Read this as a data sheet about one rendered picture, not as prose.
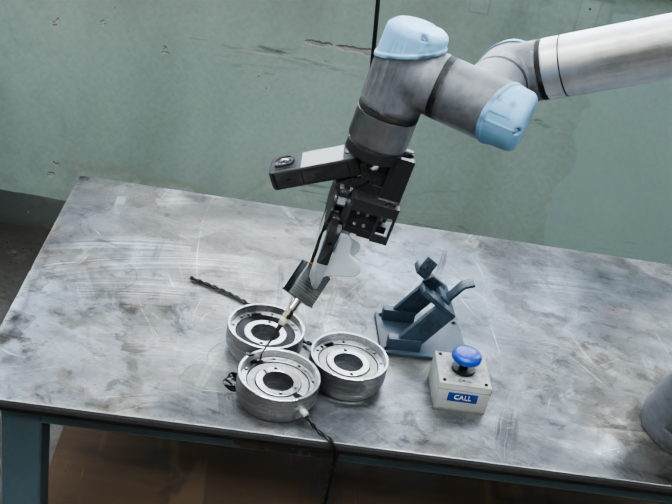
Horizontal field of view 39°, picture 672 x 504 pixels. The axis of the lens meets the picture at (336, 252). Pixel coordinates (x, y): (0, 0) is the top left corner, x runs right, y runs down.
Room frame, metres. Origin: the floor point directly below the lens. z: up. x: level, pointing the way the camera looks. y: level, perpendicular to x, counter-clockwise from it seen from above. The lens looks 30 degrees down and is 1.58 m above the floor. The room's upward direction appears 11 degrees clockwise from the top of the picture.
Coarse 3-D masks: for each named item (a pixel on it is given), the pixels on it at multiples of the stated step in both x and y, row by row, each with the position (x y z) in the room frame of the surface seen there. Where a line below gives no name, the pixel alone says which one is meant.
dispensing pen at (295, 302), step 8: (304, 264) 1.07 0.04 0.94; (296, 272) 1.06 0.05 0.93; (288, 280) 1.06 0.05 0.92; (296, 280) 1.05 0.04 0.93; (288, 288) 1.04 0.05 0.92; (288, 304) 1.04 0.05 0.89; (296, 304) 1.04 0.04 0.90; (304, 304) 1.06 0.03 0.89; (288, 312) 1.03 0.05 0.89; (280, 320) 1.03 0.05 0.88; (280, 328) 1.02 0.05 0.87; (272, 336) 1.01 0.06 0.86
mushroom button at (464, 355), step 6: (456, 348) 1.05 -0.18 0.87; (462, 348) 1.05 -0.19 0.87; (468, 348) 1.05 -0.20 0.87; (474, 348) 1.06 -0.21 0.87; (456, 354) 1.04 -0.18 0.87; (462, 354) 1.04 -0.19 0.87; (468, 354) 1.04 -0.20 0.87; (474, 354) 1.04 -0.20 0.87; (480, 354) 1.05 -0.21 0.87; (456, 360) 1.03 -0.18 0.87; (462, 360) 1.03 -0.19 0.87; (468, 360) 1.03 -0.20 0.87; (474, 360) 1.03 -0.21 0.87; (480, 360) 1.04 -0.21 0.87; (462, 366) 1.04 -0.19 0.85; (468, 366) 1.02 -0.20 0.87; (474, 366) 1.03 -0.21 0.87
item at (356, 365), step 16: (320, 336) 1.06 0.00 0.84; (336, 336) 1.07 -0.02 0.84; (352, 336) 1.08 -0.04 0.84; (320, 352) 1.04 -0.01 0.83; (336, 352) 1.05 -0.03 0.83; (352, 352) 1.05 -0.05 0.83; (368, 352) 1.06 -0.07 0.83; (384, 352) 1.05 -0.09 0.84; (320, 368) 0.99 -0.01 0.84; (336, 368) 1.01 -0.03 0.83; (352, 368) 1.05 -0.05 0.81; (368, 368) 1.03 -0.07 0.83; (384, 368) 1.02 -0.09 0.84; (320, 384) 0.99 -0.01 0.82; (336, 384) 0.98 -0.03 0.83; (352, 384) 0.98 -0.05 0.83; (368, 384) 0.99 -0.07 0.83; (352, 400) 0.99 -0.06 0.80
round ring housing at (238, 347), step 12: (240, 312) 1.09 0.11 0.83; (252, 312) 1.10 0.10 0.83; (264, 312) 1.11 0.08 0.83; (276, 312) 1.11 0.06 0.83; (228, 324) 1.04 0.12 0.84; (252, 324) 1.07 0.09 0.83; (264, 324) 1.08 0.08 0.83; (276, 324) 1.08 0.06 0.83; (300, 324) 1.08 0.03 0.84; (228, 336) 1.03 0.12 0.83; (252, 336) 1.04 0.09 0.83; (264, 336) 1.08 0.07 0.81; (276, 336) 1.07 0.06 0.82; (300, 336) 1.05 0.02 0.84; (240, 348) 1.01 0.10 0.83; (252, 348) 1.01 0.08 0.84; (276, 348) 1.01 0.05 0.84; (288, 348) 1.02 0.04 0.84; (300, 348) 1.05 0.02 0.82; (240, 360) 1.02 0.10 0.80
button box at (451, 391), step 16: (448, 352) 1.08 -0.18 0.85; (432, 368) 1.06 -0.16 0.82; (448, 368) 1.04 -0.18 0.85; (480, 368) 1.05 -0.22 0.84; (432, 384) 1.04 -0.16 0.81; (448, 384) 1.01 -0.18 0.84; (464, 384) 1.01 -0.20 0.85; (480, 384) 1.02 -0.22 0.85; (432, 400) 1.02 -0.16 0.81; (448, 400) 1.01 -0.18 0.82; (464, 400) 1.01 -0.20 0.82; (480, 400) 1.01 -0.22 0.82
